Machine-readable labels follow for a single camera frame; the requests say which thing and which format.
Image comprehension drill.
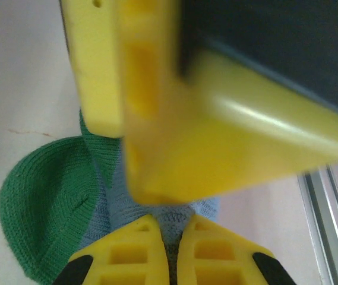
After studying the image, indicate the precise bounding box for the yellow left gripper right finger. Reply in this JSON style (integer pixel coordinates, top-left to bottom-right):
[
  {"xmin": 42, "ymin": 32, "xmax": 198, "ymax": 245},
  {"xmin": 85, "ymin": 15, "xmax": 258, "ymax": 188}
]
[{"xmin": 176, "ymin": 213, "xmax": 293, "ymax": 285}]

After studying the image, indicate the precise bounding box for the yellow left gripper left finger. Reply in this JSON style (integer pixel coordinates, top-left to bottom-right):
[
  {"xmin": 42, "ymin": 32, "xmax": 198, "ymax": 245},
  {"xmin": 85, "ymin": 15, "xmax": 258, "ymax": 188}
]
[{"xmin": 52, "ymin": 214, "xmax": 170, "ymax": 285}]

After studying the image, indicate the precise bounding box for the grey-blue sock with orange cuff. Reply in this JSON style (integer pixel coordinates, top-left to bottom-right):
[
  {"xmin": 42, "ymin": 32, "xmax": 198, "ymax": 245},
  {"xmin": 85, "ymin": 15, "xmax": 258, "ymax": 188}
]
[{"xmin": 0, "ymin": 109, "xmax": 222, "ymax": 285}]

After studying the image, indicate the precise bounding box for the aluminium rail frame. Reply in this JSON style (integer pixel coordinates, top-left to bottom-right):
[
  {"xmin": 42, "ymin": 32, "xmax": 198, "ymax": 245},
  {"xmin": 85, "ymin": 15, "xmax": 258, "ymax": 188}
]
[{"xmin": 298, "ymin": 161, "xmax": 338, "ymax": 285}]

